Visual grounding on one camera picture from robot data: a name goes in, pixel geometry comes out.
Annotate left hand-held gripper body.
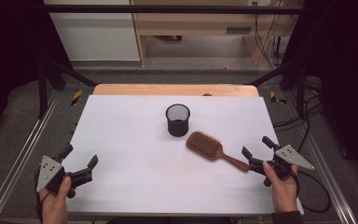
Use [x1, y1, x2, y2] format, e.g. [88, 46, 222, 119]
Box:
[35, 155, 94, 199]

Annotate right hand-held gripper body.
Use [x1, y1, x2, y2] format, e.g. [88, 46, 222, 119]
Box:
[248, 144, 316, 181]

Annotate brown wooden hairbrush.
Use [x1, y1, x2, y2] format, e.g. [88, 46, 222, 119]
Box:
[186, 130, 251, 173]

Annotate black mesh cup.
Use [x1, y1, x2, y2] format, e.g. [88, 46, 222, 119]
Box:
[165, 104, 191, 138]

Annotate person's left hand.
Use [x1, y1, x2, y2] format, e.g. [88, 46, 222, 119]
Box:
[39, 175, 73, 224]

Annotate person's right hand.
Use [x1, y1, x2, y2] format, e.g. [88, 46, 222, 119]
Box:
[262, 161, 300, 215]

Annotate white paper sheet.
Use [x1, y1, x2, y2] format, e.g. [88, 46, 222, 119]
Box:
[62, 94, 305, 217]

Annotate black metal stand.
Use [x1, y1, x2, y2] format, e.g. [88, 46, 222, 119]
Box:
[248, 60, 309, 117]
[36, 59, 98, 119]

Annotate wooden table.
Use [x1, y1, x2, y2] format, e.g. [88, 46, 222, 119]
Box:
[92, 83, 260, 97]

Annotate black curtain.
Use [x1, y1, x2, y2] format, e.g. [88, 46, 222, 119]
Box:
[0, 0, 73, 146]
[282, 0, 358, 189]

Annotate white cabinet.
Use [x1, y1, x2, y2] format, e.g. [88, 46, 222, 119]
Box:
[43, 0, 141, 62]

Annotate light wooden desk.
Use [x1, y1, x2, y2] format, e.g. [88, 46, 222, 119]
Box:
[130, 0, 306, 67]

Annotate aluminium rail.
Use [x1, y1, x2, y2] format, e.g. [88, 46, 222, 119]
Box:
[304, 133, 358, 224]
[0, 91, 62, 224]

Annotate black floor cables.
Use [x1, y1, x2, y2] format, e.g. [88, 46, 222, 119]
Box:
[272, 79, 324, 154]

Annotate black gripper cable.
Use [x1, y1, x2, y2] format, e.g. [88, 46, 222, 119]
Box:
[293, 169, 332, 215]

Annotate hanging black cables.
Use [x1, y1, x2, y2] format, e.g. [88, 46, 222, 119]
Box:
[254, 2, 286, 69]

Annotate black horizontal frame bar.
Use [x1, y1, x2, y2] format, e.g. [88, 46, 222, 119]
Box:
[21, 4, 324, 15]

